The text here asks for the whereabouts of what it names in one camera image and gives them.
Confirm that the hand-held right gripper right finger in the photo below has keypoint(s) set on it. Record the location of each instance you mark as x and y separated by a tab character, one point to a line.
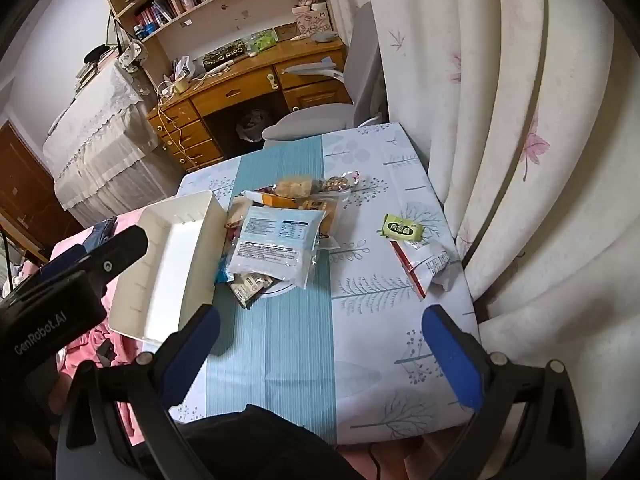
452	355

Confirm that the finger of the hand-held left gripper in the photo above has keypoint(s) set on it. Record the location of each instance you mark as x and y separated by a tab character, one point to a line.
62	264
120	252

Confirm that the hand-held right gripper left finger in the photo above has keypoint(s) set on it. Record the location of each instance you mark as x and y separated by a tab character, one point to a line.
192	355

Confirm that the white plastic storage box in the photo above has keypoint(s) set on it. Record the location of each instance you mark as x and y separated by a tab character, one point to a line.
170	260

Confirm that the blue white snack packet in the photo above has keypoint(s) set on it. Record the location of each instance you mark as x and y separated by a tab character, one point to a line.
221	272

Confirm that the red white snack packet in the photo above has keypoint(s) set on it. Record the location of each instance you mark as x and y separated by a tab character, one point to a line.
422	265

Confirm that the large white blue snack bag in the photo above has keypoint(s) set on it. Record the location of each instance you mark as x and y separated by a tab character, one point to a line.
275	245

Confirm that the green snack packet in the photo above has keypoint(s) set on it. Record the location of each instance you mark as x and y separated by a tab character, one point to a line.
402	226

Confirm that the orange snack packet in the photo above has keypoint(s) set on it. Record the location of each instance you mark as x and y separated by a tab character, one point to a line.
275	201

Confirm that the wafer biscuit packet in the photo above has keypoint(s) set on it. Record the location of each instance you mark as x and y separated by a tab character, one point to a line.
327	220

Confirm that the yellow cake packet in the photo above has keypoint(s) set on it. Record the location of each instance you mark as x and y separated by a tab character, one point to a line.
295	186

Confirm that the clear nut bar packet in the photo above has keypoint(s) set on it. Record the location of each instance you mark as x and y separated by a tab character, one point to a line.
336	183

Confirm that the blue jeans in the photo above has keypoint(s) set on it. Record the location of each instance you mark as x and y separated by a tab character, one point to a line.
100	232

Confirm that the pink blanket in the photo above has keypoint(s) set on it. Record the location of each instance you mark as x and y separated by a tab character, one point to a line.
82	347

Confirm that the brown wooden door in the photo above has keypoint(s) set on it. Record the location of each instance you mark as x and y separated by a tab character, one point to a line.
25	195

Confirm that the tree print tablecloth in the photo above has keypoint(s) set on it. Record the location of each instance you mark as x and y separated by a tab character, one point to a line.
300	360

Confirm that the lace cloth covered furniture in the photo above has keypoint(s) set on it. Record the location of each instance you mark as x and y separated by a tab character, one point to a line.
100	135

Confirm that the stack of flat books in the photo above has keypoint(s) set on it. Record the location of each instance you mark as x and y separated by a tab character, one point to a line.
86	77

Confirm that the beige mug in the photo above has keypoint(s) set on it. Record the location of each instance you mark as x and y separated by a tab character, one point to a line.
180	84

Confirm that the black trash bag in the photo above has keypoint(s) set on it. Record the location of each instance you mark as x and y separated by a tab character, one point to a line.
252	125

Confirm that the white plastic bag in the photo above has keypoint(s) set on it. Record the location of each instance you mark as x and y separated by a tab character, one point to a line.
184	67

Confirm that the floral fabric bag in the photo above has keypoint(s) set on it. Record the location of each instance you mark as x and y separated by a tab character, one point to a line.
131	56

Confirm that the black hat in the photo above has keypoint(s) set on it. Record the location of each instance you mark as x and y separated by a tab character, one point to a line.
97	54

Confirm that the wooden desk with drawers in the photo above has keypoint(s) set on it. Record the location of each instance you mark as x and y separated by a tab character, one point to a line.
240	85

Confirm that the dark printed box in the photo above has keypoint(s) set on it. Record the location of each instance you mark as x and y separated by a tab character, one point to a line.
225	55

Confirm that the row of red blue books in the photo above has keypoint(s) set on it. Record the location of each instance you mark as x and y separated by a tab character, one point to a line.
155	12

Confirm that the green tissue pack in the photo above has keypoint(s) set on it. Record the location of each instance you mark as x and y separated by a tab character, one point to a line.
262	41

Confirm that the grey pouch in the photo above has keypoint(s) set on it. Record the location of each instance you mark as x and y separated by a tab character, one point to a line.
325	36

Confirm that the white printed box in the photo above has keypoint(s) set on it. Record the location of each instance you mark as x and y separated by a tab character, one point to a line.
315	22

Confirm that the grey office chair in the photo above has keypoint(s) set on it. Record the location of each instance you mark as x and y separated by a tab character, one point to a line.
360	60

